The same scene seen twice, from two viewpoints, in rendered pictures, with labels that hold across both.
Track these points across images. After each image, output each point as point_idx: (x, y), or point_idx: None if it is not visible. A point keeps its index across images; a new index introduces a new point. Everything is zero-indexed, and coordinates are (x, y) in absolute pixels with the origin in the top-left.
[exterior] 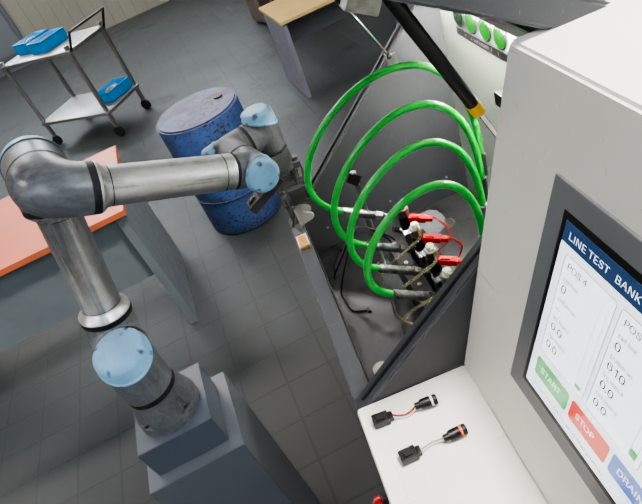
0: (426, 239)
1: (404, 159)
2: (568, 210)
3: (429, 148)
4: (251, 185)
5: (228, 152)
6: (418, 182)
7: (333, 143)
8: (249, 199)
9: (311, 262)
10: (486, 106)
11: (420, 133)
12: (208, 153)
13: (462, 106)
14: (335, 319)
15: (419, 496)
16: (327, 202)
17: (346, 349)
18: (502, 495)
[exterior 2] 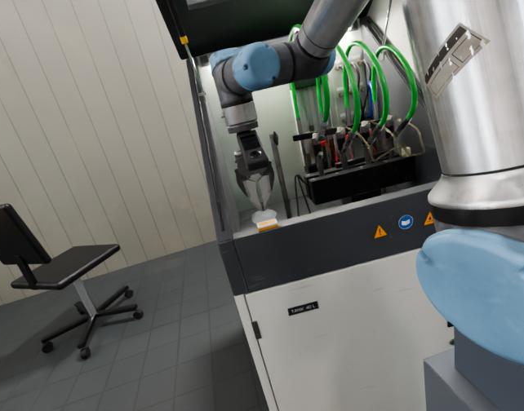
0: (345, 138)
1: (227, 180)
2: None
3: (227, 175)
4: (335, 50)
5: (280, 44)
6: (233, 202)
7: (209, 153)
8: (253, 154)
9: (302, 218)
10: (262, 117)
11: (223, 161)
12: (264, 43)
13: (232, 141)
14: (385, 196)
15: None
16: (229, 210)
17: (420, 187)
18: None
